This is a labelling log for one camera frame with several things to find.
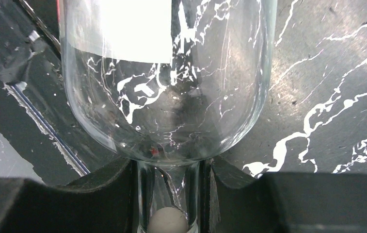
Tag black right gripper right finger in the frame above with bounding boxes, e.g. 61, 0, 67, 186
202, 157, 367, 233

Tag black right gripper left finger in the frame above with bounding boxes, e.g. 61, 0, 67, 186
0, 159, 135, 233

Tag clear glass jar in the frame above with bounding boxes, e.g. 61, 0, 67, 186
58, 0, 278, 233

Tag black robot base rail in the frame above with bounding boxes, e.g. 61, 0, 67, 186
0, 0, 118, 185

